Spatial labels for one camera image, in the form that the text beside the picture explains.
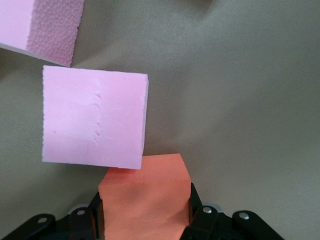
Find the brown table cover sheet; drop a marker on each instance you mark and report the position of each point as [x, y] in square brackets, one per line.
[225, 100]

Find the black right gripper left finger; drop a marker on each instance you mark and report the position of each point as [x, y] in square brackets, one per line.
[75, 225]

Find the pink foam block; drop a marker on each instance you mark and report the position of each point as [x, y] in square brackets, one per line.
[95, 117]
[37, 30]

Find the orange foam block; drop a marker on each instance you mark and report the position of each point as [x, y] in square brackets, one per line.
[145, 200]

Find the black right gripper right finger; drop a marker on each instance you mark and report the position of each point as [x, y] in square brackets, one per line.
[212, 225]

